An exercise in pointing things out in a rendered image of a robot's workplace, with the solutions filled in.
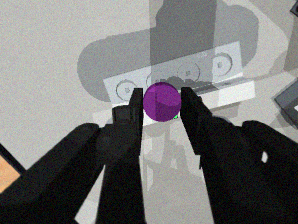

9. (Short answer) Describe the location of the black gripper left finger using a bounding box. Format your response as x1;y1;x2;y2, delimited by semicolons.
0;88;147;224

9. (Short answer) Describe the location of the white key housing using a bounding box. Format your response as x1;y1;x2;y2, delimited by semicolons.
274;80;298;128

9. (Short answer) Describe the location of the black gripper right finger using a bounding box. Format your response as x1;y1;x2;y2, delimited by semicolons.
180;87;298;224

